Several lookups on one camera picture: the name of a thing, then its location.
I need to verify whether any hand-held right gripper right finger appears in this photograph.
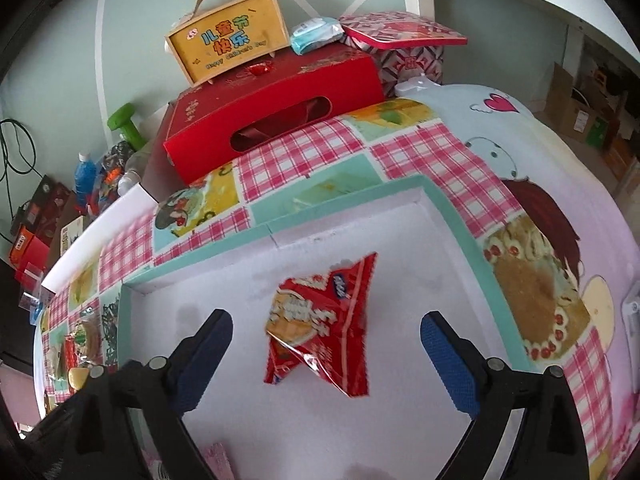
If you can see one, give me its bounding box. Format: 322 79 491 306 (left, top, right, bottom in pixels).
420 311 591 480

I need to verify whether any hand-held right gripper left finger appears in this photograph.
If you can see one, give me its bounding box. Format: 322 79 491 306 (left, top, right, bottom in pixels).
50 308 234 480

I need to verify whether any white tray with teal rim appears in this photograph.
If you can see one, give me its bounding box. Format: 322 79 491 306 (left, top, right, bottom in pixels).
116 174 548 480

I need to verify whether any red cookie snack packet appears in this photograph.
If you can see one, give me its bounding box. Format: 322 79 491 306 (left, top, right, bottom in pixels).
264 252 378 399

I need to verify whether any yellow wrapped snack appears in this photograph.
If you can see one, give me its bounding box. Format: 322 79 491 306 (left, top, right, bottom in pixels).
67 367 91 393

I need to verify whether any pink snack packet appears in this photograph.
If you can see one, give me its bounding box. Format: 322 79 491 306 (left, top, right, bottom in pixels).
200 442 236 480

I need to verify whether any clear plastic box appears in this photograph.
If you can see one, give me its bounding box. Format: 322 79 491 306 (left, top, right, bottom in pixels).
20 285 51 321

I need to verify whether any beige printed box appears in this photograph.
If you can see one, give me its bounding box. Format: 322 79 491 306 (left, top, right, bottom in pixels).
60 217 83 256

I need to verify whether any orange red box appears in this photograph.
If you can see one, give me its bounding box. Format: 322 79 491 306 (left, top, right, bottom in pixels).
9 225 51 286

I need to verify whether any white plastic object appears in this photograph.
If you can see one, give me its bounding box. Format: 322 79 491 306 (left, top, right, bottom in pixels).
622 280 640 326

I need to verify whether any colourful printed bag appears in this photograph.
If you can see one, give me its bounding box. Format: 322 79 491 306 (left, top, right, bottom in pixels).
95 140 136 201

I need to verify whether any blue bottle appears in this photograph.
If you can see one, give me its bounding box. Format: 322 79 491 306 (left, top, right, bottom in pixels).
74 152 98 211

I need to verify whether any dark red box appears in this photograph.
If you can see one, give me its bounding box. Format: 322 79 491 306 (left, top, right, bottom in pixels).
12 175 71 246

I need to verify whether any green dumbbell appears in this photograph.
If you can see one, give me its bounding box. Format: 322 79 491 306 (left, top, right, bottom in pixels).
106 103 146 152

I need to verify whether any brown cardboard box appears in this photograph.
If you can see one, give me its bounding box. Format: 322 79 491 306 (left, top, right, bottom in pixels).
542 62 608 148
607 125 640 196

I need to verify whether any red gift box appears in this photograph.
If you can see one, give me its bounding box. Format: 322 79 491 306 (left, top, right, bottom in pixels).
163 42 386 186

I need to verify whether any red patterned box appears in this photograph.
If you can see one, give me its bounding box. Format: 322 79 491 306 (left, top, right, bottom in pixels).
372 42 446 98

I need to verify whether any red patterned box lid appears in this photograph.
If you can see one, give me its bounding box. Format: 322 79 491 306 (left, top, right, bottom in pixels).
337 10 468 51

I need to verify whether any blue wet wipes pack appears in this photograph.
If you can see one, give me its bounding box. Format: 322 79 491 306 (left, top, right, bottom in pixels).
290 16 346 56

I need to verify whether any black cable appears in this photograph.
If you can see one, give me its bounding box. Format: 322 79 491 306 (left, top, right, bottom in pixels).
0 119 46 241

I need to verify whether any yellow gift box with handle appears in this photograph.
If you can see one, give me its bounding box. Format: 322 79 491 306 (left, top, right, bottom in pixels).
164 0 292 87

